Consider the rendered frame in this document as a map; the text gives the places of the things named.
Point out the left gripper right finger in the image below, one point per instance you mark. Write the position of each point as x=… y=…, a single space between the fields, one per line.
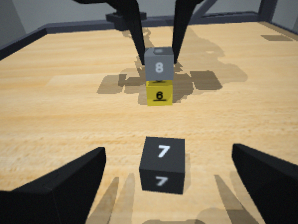
x=271 y=182

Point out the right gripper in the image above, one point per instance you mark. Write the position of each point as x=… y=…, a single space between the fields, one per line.
x=131 y=14

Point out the yellow block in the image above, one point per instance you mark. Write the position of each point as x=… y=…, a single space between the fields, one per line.
x=159 y=93

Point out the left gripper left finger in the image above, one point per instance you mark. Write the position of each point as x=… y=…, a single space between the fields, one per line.
x=63 y=196

